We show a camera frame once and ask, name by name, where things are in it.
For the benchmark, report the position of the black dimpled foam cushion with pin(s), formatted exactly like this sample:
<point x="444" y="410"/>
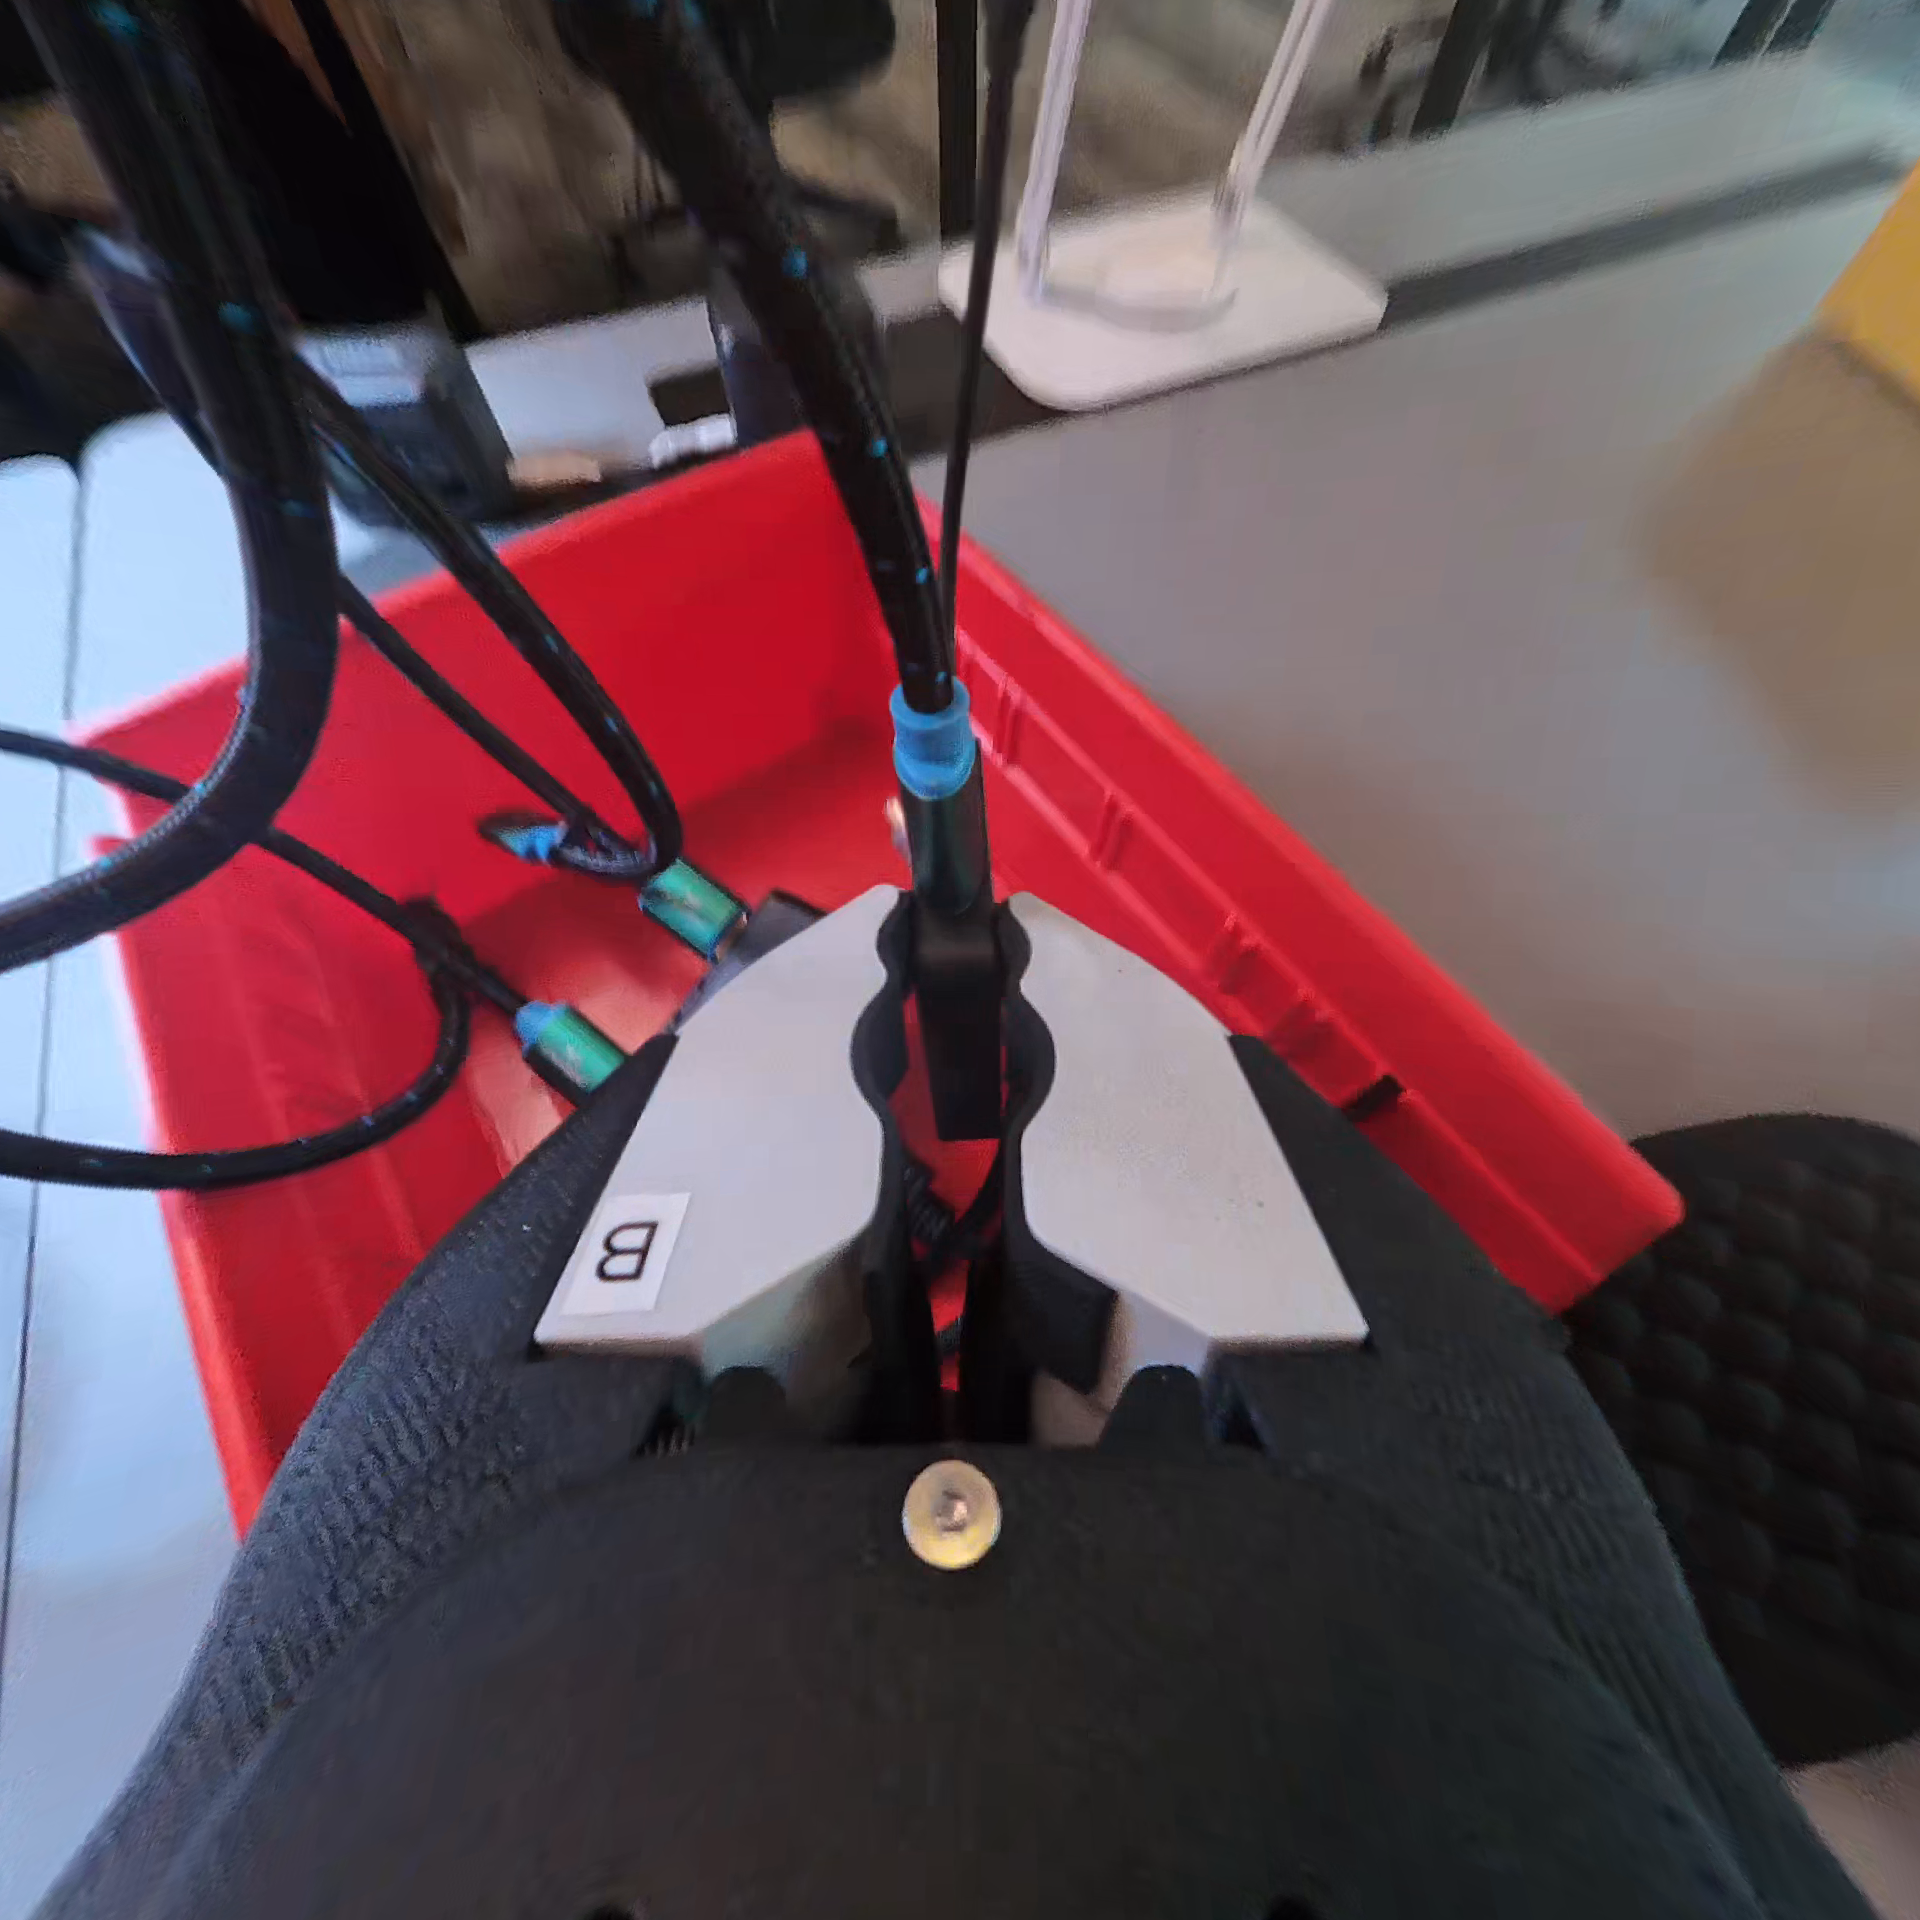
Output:
<point x="1769" y="1349"/>

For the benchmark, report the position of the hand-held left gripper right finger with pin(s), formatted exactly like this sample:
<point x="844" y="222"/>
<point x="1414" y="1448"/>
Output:
<point x="1171" y="1155"/>

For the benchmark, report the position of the red plastic bin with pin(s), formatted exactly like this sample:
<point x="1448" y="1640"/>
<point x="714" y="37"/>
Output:
<point x="720" y="645"/>

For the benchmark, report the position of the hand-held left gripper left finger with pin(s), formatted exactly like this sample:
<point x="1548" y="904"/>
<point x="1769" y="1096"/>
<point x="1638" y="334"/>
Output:
<point x="750" y="1142"/>

